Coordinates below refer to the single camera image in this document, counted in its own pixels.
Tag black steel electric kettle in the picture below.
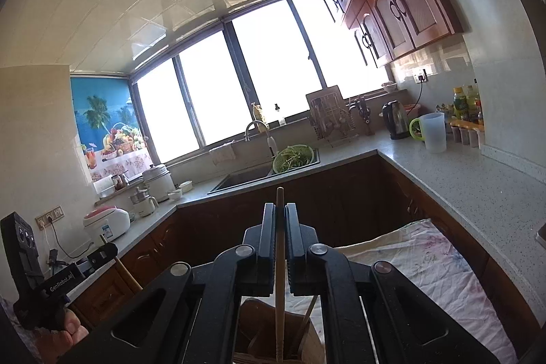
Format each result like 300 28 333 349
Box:
381 100 412 140

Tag yellow-green drink bottle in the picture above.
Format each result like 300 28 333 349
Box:
453 87 469 121

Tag floral white cloth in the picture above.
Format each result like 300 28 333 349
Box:
284 219 519 364

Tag dark wooden base cabinets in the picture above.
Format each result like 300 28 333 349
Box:
68 155 546 348

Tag wooden chopstick holder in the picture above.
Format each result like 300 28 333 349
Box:
232 296 327 364

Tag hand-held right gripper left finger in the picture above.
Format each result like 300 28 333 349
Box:
60 203 277 364

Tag large kitchen window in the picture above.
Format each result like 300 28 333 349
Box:
130 0 395 164

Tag person's left hand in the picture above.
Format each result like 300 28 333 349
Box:
36 306 90 364

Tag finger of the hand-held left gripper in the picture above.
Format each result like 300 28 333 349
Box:
83 242 119 275

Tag wooden cutting board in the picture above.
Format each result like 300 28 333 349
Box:
306 85 348 139

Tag small white electric kettle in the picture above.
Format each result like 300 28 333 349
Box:
130 187 159 217

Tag white plastic pitcher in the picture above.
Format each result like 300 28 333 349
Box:
420 112 447 154

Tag green colander with vegetables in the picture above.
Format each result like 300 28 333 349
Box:
272 145 319 174

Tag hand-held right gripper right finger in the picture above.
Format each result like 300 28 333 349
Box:
285 202 501 364

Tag tropical fruit print blind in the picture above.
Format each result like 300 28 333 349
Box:
70 76 150 183

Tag black rice cooker cable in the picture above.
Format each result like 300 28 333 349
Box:
45 219 92 260

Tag knife and scissors holder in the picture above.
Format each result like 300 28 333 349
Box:
347 96 375 136

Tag steel kitchen sink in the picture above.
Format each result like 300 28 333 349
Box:
207 153 320 195

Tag beige wall socket strip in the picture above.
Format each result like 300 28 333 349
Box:
35 208 64 229

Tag brown wooden chopstick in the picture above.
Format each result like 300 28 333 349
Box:
296 295 319 348
99 234 143 294

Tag pale green bottle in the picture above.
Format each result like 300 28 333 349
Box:
467 85 480 121

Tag white electric steamer pot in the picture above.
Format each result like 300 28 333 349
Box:
142 163 175 203

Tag chrome kitchen faucet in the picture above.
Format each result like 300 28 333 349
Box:
244 120 278 158

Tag bottles and spice jars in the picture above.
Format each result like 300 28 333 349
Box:
446 117 487 149

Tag green cup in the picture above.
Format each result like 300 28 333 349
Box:
409 117 426 141

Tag white dish cloth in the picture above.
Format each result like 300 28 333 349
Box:
210 141 236 165

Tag white pink rice cooker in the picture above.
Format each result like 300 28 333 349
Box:
82 207 131 241

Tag wire dish rack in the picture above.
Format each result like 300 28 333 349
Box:
309 95 359 147

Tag light wooden chopstick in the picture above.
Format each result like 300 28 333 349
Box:
275 187 286 362

